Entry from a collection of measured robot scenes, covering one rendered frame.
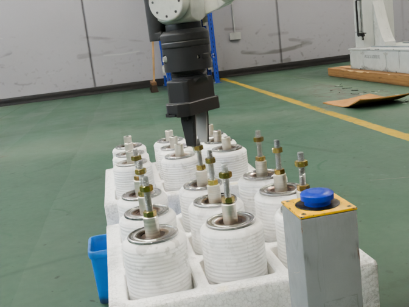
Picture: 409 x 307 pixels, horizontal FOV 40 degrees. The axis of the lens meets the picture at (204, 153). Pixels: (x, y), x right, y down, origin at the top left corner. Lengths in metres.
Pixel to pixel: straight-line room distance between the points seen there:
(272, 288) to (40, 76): 6.49
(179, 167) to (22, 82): 5.97
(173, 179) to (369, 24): 4.20
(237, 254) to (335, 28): 6.87
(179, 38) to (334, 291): 0.52
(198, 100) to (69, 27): 6.15
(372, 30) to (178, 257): 4.70
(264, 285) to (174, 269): 0.13
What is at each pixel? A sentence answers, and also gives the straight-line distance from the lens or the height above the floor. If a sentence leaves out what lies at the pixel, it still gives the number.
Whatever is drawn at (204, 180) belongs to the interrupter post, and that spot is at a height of 0.26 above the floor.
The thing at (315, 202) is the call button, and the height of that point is 0.32.
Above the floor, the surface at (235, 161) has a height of 0.23.
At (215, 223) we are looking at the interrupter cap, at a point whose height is 0.25.
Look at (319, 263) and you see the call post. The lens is 0.67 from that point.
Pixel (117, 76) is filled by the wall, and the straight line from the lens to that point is 7.10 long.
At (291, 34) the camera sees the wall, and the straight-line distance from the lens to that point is 7.41.
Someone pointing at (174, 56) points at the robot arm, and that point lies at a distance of 1.00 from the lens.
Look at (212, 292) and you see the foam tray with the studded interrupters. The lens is 0.80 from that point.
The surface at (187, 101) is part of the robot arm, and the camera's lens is 0.99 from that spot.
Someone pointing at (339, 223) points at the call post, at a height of 0.30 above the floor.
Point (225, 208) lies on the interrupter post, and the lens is 0.83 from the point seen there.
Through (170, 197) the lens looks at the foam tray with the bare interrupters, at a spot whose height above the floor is 0.17.
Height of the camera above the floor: 0.52
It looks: 12 degrees down
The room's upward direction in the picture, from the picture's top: 7 degrees counter-clockwise
